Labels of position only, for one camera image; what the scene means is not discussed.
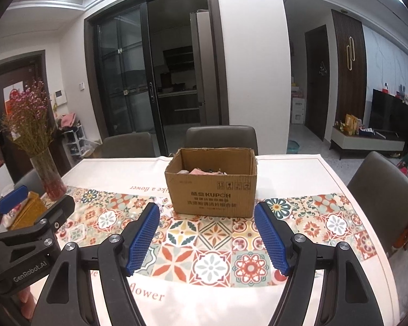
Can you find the dried pink flowers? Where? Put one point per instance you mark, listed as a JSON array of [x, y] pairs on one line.
[[29, 119]]

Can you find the grey plush toy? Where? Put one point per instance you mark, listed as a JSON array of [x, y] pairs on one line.
[[404, 94]]

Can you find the grey leather dining chair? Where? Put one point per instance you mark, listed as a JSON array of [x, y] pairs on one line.
[[380, 190], [29, 181], [129, 146], [221, 137]]

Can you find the yellow snack packages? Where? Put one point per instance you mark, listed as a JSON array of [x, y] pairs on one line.
[[352, 124]]

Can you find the glass vase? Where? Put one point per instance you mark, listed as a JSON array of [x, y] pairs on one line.
[[49, 176]]

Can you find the person's left hand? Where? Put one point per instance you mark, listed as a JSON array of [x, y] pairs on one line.
[[29, 300]]

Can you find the dark brown room door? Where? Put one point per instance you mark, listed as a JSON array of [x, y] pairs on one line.
[[316, 85]]

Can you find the brown entrance door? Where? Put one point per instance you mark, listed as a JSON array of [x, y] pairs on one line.
[[6, 85]]

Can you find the black television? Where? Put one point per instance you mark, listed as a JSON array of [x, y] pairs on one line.
[[394, 112]]

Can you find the white shoe rack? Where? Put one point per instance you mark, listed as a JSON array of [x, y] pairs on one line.
[[78, 142]]

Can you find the floral patterned tablecloth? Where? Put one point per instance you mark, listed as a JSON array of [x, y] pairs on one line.
[[207, 295]]

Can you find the pink towel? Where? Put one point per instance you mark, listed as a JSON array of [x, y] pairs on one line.
[[202, 171]]

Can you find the brown cardboard box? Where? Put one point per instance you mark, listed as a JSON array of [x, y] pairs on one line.
[[210, 197]]

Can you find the yellow tissue box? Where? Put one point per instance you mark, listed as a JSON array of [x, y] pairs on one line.
[[32, 210]]

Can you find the dark sliding glass door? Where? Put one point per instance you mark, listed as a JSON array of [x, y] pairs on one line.
[[129, 74]]

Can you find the white wall intercom panel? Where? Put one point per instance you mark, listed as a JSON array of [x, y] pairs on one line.
[[60, 97]]

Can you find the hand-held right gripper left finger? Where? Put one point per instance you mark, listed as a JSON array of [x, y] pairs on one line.
[[144, 237]]

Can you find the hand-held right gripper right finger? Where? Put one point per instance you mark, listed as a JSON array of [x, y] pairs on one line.
[[270, 237]]

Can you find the teal plastic basin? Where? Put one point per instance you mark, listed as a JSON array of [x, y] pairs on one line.
[[293, 146]]

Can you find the small white storage cabinet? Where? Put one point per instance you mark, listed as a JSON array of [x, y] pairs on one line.
[[298, 110]]

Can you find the white television stand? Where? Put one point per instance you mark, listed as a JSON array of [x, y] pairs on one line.
[[367, 142]]

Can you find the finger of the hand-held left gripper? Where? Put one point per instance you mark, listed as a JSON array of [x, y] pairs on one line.
[[61, 210], [13, 198]]

